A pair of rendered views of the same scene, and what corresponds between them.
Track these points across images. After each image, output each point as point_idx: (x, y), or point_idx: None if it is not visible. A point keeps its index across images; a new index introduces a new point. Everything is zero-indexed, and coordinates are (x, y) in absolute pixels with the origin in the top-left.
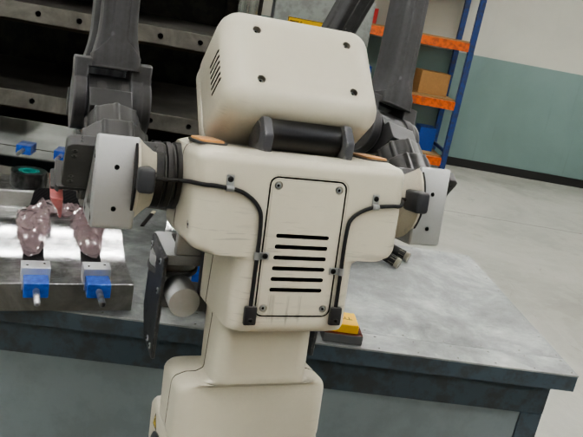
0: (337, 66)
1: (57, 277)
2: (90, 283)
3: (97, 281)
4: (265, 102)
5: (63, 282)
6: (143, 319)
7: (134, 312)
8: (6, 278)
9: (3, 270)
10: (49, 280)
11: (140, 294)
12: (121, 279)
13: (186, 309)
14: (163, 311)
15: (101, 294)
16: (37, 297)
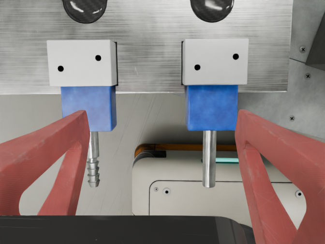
0: None
1: (133, 63)
2: (194, 124)
3: (210, 114)
4: None
5: (144, 84)
6: (280, 122)
7: (271, 95)
8: (33, 72)
9: (24, 26)
10: (116, 83)
11: (299, 16)
12: (264, 66)
13: None
14: (324, 92)
15: (210, 155)
16: (93, 171)
